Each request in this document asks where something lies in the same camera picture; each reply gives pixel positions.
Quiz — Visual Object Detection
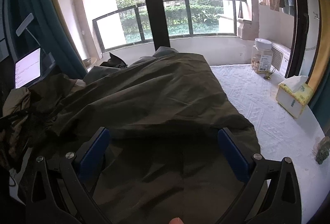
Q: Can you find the balcony railing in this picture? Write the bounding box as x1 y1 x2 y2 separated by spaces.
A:
92 0 250 53

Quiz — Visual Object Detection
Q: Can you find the person right hand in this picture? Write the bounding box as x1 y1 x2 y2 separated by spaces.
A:
168 217 184 224

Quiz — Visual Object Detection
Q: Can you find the teal left curtain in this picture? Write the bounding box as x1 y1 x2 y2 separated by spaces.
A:
2 0 87 79

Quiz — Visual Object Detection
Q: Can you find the white bar lamp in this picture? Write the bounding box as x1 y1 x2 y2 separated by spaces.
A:
16 13 46 55

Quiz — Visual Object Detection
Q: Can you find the olive green jacket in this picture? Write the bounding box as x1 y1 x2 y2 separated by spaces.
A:
1 53 260 223

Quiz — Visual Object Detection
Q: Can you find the yellow tissue box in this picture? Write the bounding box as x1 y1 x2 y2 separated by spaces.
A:
276 76 313 118

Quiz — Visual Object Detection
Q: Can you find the black window frame post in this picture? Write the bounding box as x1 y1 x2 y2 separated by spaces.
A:
145 0 171 50

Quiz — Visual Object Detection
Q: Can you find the yellow teal right curtain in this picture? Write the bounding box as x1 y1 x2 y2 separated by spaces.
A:
308 0 329 135

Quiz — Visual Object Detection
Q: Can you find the glowing tablet screen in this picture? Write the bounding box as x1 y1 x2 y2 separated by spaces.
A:
15 48 41 88

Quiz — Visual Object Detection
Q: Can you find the clear plastic jar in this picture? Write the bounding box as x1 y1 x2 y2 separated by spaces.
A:
251 38 273 73

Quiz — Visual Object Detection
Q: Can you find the white bed cover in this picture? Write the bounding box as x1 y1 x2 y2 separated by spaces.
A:
211 64 329 223

